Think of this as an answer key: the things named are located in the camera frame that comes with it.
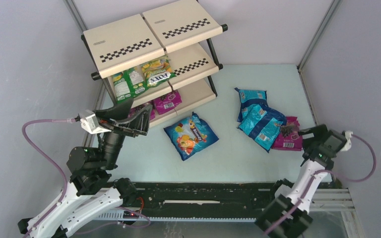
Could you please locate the magenta grape candy bag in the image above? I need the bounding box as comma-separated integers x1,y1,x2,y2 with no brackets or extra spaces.
153,90,182,115
272,117,303,151
126,101,156,121

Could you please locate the green candy bag nutrition side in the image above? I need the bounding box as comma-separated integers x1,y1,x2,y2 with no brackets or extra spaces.
111,66,148,104

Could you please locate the green Fox's candy bag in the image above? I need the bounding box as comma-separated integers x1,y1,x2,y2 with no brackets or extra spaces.
140,55,177,88

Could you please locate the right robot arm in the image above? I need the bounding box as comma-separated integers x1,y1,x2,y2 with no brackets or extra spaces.
254,124,353,238

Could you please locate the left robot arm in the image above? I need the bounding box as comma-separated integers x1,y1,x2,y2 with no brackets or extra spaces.
18,99,153,238

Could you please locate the teal blue candy bag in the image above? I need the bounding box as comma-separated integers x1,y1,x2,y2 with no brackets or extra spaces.
238,104,287,152
234,87,268,122

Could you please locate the blue fruit candy bag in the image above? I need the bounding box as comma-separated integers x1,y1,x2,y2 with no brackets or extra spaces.
164,112,219,161

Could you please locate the beige three-tier shelf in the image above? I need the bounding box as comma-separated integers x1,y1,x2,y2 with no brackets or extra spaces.
81,0,228,126

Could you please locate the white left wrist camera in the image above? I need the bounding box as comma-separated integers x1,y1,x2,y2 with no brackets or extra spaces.
79,110,111,134

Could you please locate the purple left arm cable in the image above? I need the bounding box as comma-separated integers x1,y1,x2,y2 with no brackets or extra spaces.
21,118,81,238

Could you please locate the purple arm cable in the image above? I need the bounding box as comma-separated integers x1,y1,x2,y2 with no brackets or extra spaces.
262,133,377,237
21,118,81,238

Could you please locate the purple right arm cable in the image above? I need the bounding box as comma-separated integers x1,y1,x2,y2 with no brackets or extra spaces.
262,133,377,237

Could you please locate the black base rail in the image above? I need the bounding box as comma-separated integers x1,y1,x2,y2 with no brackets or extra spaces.
95,180,296,221

